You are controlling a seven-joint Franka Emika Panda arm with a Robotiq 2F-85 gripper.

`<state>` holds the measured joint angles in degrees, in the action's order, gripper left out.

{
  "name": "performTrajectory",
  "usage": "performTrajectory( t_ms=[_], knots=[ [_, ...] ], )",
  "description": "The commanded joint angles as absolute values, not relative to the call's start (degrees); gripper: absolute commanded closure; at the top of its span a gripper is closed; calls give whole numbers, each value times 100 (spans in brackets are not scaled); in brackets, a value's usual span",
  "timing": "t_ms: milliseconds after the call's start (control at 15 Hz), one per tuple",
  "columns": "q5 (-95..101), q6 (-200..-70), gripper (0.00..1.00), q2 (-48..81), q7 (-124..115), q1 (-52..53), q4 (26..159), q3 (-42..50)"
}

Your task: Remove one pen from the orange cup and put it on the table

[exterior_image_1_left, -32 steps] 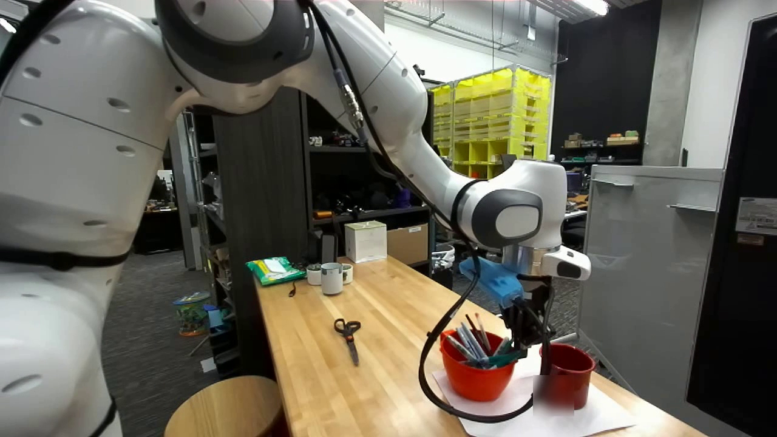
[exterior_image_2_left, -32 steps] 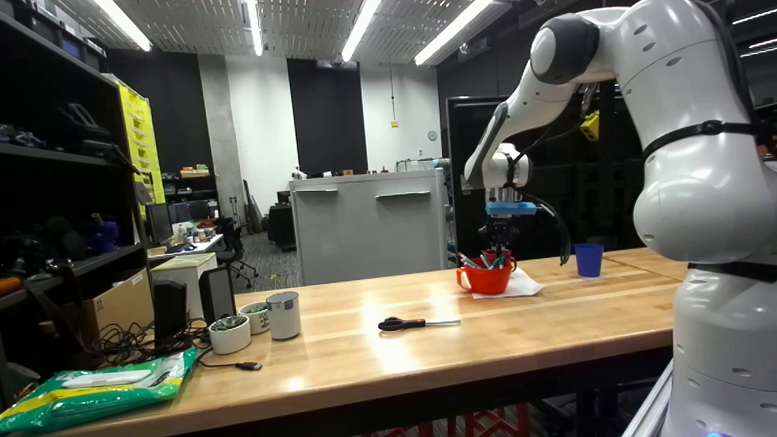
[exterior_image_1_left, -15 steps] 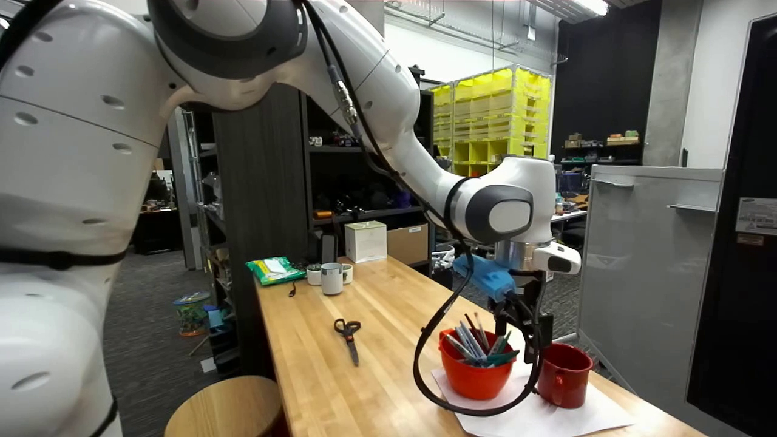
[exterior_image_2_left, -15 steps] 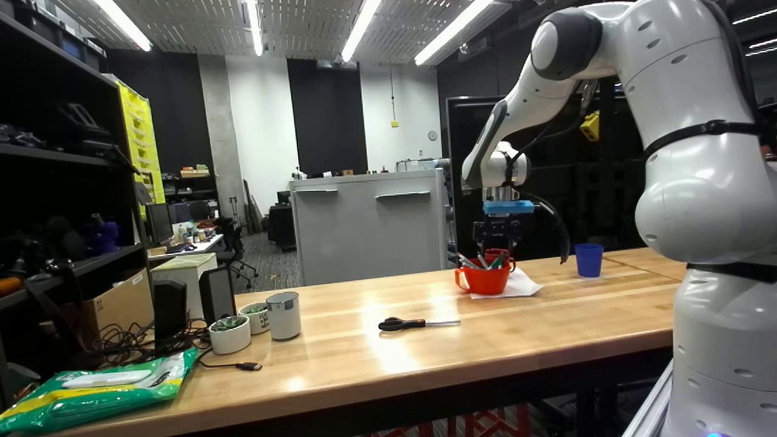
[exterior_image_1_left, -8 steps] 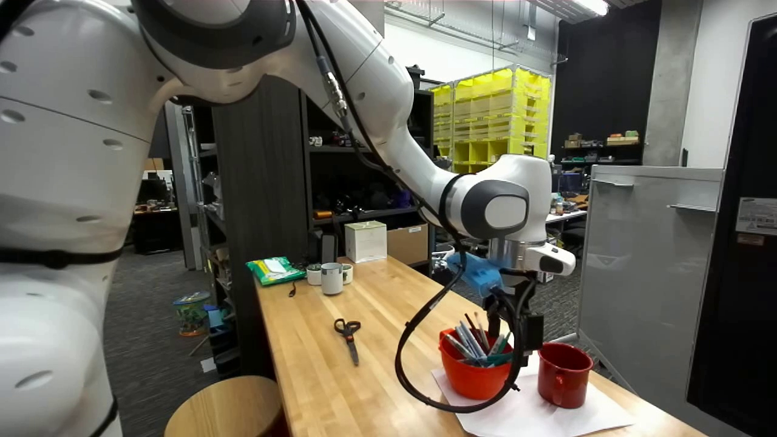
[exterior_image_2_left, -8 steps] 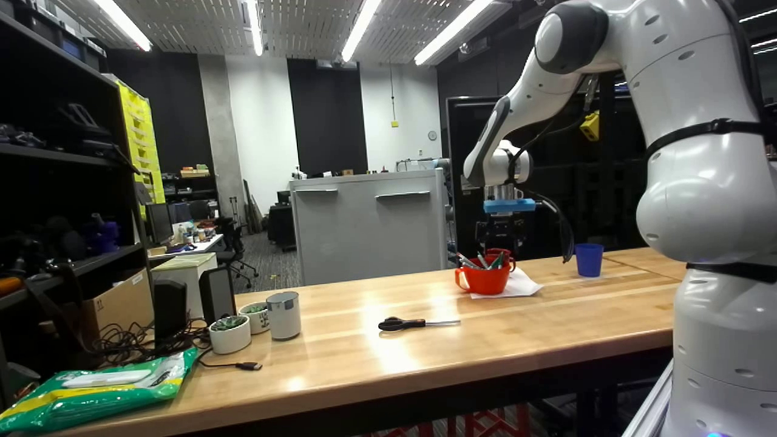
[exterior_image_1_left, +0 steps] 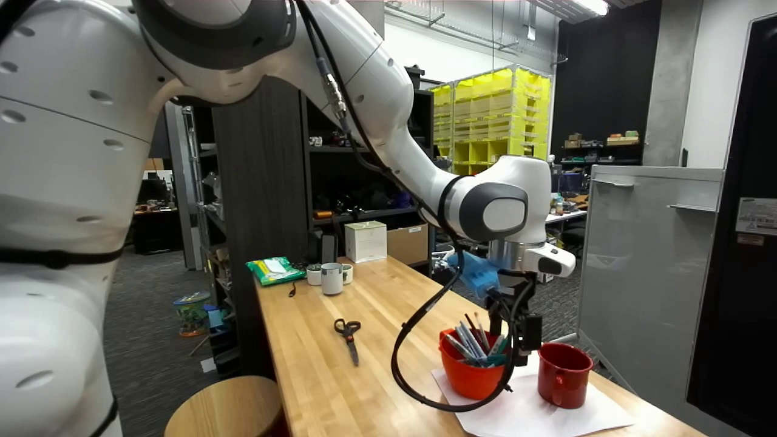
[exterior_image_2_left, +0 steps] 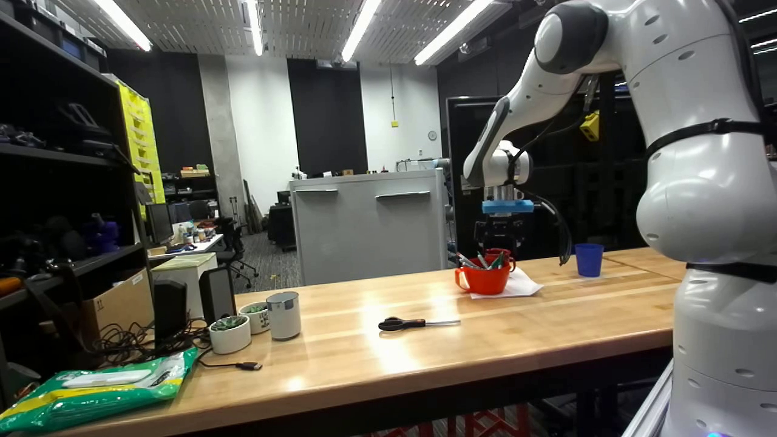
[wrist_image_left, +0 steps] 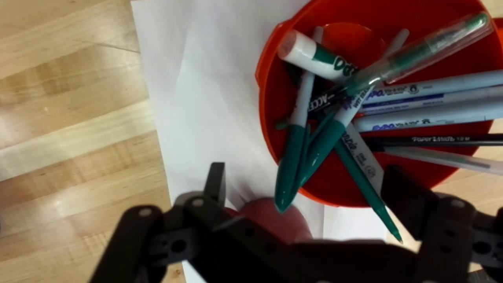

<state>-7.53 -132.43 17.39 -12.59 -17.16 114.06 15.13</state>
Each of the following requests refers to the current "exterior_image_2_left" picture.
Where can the black desktop speaker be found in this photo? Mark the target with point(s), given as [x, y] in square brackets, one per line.
[171, 311]
[216, 292]

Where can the white paper sheet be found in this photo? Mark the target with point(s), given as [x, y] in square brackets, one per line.
[527, 286]

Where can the white pot with plant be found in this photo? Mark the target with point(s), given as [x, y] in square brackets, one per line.
[230, 337]
[258, 320]

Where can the light grey cabinet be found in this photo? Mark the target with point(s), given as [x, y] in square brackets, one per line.
[366, 235]

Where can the white mug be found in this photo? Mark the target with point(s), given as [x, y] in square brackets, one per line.
[286, 318]

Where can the green plastic package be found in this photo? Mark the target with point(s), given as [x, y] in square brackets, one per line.
[89, 390]

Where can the black marker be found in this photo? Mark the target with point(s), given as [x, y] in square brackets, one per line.
[396, 325]

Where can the black shelf unit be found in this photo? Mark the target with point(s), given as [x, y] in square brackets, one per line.
[50, 179]

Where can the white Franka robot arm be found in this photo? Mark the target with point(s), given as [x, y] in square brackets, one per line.
[713, 195]

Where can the blue plastic cup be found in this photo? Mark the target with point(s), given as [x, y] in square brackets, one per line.
[590, 262]

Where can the black metal rack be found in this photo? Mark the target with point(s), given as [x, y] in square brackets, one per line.
[609, 195]

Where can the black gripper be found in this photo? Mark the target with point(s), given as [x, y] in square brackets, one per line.
[500, 231]

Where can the yellow poster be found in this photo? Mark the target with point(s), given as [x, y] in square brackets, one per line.
[142, 137]

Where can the yellow hanging tag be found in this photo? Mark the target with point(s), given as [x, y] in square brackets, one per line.
[590, 128]

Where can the large orange plastic cup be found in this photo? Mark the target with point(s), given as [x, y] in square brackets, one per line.
[487, 284]

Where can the cardboard box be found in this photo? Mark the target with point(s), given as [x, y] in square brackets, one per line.
[122, 305]

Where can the ceiling light strip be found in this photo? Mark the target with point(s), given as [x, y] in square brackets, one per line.
[453, 33]
[360, 29]
[122, 23]
[256, 25]

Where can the black office chair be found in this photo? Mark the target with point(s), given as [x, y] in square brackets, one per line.
[231, 239]

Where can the white side table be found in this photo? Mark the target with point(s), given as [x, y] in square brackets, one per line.
[182, 270]

